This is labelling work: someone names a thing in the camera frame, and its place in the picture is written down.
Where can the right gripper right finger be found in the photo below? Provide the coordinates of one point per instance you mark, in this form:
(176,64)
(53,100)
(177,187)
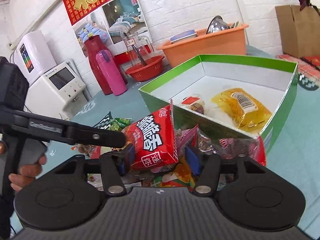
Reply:
(202,172)

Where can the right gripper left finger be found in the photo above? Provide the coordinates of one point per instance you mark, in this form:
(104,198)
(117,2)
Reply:
(112,166)

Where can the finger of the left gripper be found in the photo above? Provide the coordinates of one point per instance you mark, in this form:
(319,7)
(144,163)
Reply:
(87,134)

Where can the clear red-edged jujube bag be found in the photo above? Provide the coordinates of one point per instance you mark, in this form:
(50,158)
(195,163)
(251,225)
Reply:
(229,148)

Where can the red checkered noodle snack bag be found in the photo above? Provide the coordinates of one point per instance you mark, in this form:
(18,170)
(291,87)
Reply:
(154,140)

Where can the yellow corn snack pack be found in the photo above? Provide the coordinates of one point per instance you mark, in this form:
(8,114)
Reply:
(246,112)

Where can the person's left hand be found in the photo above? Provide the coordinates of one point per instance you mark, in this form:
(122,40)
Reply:
(27,173)

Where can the orange apple chips bag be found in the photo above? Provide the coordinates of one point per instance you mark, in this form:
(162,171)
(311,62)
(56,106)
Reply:
(181,176)

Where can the white countertop water dispenser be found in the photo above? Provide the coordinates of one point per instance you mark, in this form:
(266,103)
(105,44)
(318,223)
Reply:
(58,93)

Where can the pink dried fruit snack bag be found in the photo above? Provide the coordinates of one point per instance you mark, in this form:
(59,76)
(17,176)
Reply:
(184,137)

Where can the green peas snack bag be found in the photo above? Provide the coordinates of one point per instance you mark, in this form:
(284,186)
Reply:
(108,122)

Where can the dark red thermos jug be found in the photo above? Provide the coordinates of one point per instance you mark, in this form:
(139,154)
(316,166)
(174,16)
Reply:
(93,45)

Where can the green cardboard box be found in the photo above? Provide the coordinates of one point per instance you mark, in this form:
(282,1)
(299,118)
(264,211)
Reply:
(271,81)

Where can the teal printed tablecloth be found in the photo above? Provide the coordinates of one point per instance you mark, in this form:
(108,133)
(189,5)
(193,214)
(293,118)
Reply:
(281,202)

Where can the pink thermos bottle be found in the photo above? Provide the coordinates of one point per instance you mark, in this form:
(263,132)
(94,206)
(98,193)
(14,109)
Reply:
(111,72)

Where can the red plastic basket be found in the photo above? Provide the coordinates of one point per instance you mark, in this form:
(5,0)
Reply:
(141,73)

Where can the orange plastic basin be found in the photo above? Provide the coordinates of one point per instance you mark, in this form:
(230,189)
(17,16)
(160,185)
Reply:
(229,42)

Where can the stacked bowls with blue lid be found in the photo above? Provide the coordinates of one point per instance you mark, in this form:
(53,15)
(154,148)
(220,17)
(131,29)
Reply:
(183,36)

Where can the steel bowl in basin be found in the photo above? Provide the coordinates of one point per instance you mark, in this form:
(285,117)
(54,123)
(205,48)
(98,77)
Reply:
(217,24)

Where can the brown cardboard box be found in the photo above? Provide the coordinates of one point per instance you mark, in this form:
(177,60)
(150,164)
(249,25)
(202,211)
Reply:
(299,30)

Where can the white wall water purifier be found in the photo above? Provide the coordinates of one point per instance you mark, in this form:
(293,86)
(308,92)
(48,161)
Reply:
(33,56)

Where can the bedding poster on wall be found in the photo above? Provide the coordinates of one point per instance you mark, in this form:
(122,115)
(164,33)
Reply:
(113,22)

